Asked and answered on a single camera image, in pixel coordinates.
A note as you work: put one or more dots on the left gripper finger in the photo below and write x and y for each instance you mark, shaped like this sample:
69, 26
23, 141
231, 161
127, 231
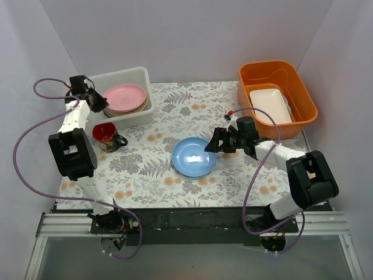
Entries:
97, 96
99, 105

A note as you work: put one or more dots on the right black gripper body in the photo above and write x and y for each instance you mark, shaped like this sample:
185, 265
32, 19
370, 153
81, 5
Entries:
222, 141

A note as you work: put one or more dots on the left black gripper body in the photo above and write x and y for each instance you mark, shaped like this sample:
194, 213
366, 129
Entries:
97, 101

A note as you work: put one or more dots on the pink round plate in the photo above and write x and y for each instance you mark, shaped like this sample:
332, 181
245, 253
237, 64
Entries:
126, 97

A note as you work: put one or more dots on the light blue round plate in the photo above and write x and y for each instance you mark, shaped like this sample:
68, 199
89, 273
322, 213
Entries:
190, 159

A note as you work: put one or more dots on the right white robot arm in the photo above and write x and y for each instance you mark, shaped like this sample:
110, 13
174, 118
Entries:
309, 176

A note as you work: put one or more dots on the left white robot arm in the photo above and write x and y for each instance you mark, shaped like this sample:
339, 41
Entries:
75, 156

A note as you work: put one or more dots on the white plastic bin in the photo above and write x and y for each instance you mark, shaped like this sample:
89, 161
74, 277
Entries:
136, 76

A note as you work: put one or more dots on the white rectangular dish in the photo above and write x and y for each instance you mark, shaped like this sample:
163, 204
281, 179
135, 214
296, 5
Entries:
273, 103

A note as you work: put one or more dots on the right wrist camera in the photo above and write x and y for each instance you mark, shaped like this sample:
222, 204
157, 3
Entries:
231, 121

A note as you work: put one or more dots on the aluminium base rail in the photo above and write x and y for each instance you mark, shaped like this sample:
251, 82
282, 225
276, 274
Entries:
194, 243

